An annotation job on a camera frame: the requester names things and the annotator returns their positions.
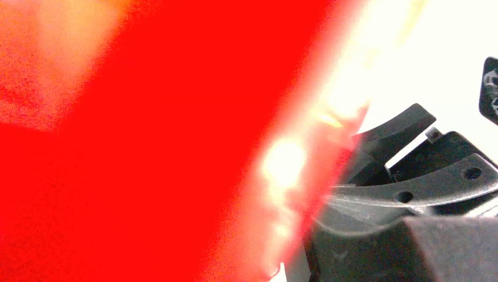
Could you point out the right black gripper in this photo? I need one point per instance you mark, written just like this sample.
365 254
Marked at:
450 170

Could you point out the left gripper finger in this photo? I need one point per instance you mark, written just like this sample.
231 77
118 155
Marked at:
412 249

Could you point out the red plastic bin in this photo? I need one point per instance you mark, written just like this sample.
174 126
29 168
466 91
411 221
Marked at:
167 140

